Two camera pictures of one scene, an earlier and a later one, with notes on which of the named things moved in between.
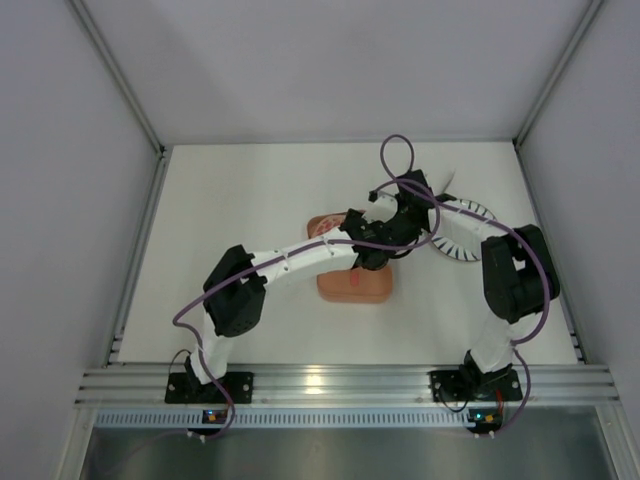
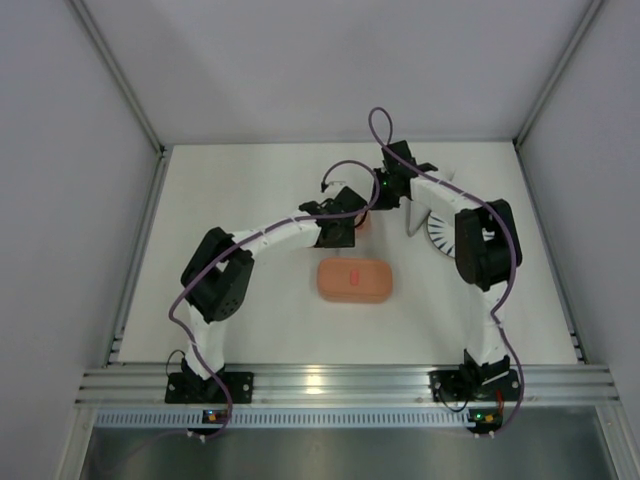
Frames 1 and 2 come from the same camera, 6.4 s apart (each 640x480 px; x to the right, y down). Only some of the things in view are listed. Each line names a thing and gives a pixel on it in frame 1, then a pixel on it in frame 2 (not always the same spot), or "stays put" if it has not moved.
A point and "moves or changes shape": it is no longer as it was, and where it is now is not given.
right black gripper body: x=413 y=187 → x=388 y=195
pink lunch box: x=355 y=294 stays put
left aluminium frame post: x=124 y=86 stays put
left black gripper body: x=353 y=223 → x=353 y=208
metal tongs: x=450 y=181 moves or changes shape
